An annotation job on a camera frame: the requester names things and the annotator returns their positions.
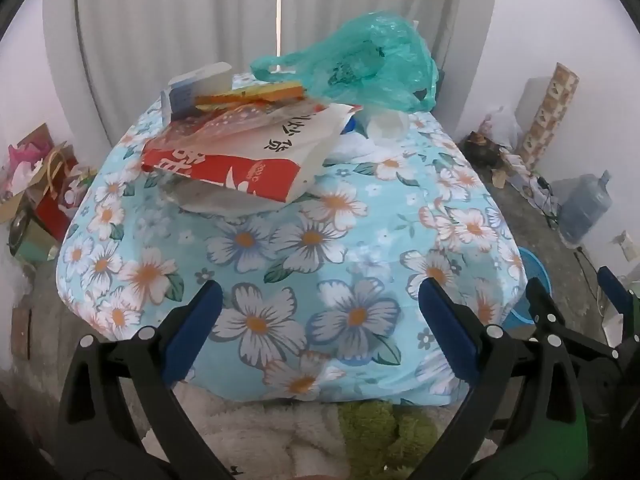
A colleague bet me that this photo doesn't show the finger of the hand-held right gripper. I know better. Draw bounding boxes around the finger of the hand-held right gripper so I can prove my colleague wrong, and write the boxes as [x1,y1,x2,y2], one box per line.
[525,276,576,343]
[596,266,640,361]

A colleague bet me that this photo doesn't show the brown board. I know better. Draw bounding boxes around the brown board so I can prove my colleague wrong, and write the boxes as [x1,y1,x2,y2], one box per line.
[10,307,33,361]

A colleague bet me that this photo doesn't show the white carton box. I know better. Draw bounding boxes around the white carton box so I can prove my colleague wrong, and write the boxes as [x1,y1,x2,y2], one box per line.
[161,62,233,123]

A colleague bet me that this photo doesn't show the green fluffy cloth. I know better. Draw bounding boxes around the green fluffy cloth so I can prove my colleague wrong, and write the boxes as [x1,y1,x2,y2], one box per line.
[337,400,441,480]

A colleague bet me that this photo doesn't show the blue plastic basket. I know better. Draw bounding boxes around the blue plastic basket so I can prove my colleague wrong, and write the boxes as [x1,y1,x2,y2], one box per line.
[510,246,553,328]

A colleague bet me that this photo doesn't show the red gift bag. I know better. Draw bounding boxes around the red gift bag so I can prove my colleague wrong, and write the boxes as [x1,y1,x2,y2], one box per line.
[35,142,96,241]

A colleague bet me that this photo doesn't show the blue water bottle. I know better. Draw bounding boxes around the blue water bottle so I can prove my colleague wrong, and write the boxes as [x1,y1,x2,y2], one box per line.
[557,170,613,246]

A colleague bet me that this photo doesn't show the yellow orange packet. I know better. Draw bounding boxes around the yellow orange packet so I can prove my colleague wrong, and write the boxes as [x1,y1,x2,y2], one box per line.
[194,82,306,111]

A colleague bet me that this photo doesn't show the dark brown object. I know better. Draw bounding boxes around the dark brown object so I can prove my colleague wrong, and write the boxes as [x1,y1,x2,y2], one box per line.
[460,130,506,168]

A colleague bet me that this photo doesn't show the clear printed plastic wrapper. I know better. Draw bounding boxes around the clear printed plastic wrapper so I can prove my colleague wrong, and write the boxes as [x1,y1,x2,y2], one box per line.
[160,100,331,151]

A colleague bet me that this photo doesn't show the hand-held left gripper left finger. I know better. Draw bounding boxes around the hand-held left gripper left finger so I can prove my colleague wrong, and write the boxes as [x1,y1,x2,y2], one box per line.
[55,280,241,480]

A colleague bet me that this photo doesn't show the green box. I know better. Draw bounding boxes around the green box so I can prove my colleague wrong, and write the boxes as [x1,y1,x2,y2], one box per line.
[10,220,61,263]

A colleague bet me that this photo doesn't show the red and white paper bag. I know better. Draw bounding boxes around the red and white paper bag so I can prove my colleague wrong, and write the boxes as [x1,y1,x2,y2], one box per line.
[140,102,363,206]

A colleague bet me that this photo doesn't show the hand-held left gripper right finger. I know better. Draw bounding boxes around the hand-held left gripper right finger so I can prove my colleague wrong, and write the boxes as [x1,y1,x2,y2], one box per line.
[405,276,588,480]

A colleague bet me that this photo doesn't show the floral blue tablecloth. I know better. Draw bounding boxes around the floral blue tablecloth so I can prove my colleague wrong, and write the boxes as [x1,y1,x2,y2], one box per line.
[54,72,526,406]

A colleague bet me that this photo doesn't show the grey plastic wrapper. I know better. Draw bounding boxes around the grey plastic wrapper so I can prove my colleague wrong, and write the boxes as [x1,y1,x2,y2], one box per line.
[157,175,291,218]

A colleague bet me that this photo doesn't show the white plastic bag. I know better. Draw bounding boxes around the white plastic bag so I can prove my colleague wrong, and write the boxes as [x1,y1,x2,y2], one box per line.
[325,130,396,166]

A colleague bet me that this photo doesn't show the pink flower bouquet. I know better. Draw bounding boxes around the pink flower bouquet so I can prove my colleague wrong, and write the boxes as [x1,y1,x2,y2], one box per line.
[7,142,53,196]

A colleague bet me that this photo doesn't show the white plastic sack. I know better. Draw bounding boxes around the white plastic sack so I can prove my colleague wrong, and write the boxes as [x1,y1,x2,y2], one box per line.
[480,105,523,151]

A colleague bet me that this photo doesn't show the white fluffy blanket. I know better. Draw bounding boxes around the white fluffy blanket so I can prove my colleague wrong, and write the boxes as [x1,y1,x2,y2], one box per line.
[140,385,351,480]

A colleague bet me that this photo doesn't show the green plastic bag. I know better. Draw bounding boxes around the green plastic bag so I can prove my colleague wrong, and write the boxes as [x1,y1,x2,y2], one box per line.
[250,10,441,113]

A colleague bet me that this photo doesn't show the wall socket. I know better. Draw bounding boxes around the wall socket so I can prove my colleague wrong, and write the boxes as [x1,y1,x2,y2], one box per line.
[617,230,638,263]

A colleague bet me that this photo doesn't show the scattered white papers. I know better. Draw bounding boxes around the scattered white papers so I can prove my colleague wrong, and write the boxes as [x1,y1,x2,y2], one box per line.
[500,147,556,211]

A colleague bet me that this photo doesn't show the white curtain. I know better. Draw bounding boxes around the white curtain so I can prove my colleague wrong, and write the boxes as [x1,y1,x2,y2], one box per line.
[75,0,501,131]

